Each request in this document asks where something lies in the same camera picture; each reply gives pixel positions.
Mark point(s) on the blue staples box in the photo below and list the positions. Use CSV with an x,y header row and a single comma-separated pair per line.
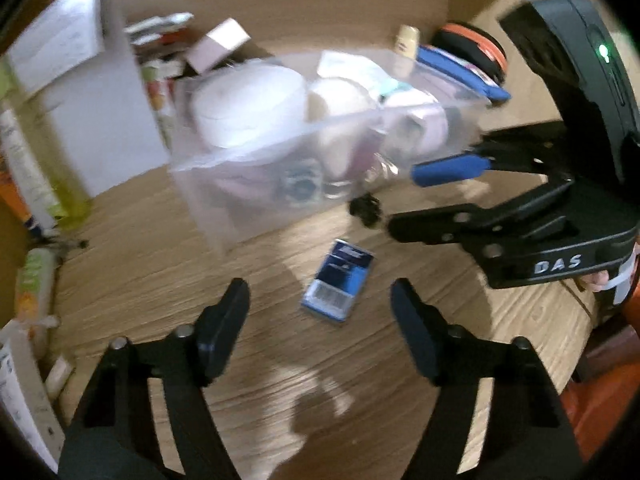
x,y
337,284

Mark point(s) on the white medicine box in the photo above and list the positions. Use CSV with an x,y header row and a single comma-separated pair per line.
x,y
25,400

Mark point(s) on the yellow green spray bottle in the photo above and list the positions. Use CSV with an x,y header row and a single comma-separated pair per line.
x,y
41,171

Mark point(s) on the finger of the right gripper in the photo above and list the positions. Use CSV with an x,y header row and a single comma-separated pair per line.
x,y
460,222
465,164

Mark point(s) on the green white tube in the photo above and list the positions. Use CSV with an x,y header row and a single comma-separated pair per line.
x,y
34,287

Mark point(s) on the blue pencil pouch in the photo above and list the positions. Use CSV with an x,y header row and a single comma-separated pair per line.
x,y
463,71

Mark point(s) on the white cloth pouch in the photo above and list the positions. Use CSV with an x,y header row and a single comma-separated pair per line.
x,y
355,68

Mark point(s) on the white paper bag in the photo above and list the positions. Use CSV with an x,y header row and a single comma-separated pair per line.
x,y
76,59

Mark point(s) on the fruit pattern box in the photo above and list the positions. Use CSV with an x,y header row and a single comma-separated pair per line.
x,y
162,103

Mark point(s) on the person right hand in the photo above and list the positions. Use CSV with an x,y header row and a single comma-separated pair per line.
x,y
593,282

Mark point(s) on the stack of booklets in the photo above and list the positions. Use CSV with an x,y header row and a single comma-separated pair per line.
x,y
160,36

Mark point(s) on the small silver packet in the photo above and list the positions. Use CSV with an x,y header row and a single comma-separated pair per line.
x,y
302,183

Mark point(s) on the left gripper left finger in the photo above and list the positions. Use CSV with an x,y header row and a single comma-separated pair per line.
x,y
112,434

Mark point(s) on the black orange round case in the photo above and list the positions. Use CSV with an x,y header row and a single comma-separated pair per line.
x,y
474,45

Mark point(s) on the cream lotion bottle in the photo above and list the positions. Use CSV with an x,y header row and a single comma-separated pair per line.
x,y
407,41

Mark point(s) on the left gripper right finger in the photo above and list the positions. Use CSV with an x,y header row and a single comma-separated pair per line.
x,y
528,434

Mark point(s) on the clear plastic storage bin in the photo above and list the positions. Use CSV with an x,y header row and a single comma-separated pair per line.
x,y
235,195

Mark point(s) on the small white pink box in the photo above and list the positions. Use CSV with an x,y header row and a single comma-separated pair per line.
x,y
216,46

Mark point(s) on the white plastic tub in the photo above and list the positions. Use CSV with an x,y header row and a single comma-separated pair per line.
x,y
251,103

